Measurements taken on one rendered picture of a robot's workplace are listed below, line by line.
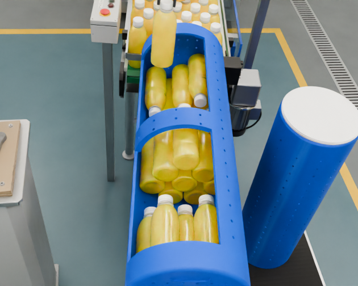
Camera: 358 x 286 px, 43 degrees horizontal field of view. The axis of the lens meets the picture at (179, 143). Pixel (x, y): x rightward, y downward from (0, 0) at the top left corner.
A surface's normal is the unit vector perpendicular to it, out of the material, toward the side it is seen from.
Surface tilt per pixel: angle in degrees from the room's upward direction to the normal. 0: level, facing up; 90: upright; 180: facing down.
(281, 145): 90
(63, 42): 0
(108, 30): 90
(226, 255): 29
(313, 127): 0
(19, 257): 90
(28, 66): 0
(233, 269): 36
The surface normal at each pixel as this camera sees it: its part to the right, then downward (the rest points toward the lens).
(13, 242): 0.14, 0.75
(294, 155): -0.60, 0.55
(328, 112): 0.09, -0.66
